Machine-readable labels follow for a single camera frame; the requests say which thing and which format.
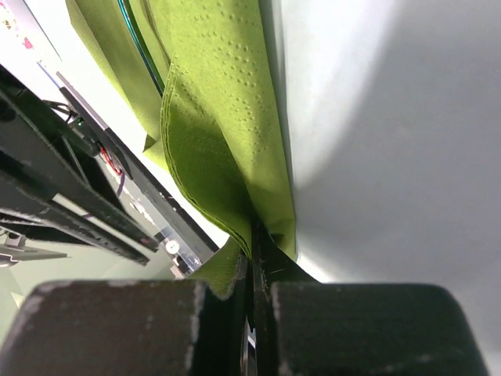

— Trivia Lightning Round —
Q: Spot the iridescent rainbow fork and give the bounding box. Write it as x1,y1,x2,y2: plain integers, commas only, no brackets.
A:
117,0,164,96

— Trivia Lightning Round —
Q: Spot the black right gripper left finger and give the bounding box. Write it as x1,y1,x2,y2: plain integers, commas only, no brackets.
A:
1,262,247,375

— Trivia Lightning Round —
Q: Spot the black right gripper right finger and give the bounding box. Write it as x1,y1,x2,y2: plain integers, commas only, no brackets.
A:
251,222,488,375

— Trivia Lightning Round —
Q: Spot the green paper napkin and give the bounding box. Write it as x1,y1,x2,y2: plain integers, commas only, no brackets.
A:
67,1,296,299

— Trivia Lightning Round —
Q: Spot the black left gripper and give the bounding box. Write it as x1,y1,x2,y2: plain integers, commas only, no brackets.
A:
1,68,159,266

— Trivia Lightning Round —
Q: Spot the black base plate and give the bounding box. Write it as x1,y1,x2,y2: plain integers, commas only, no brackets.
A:
55,71,218,277

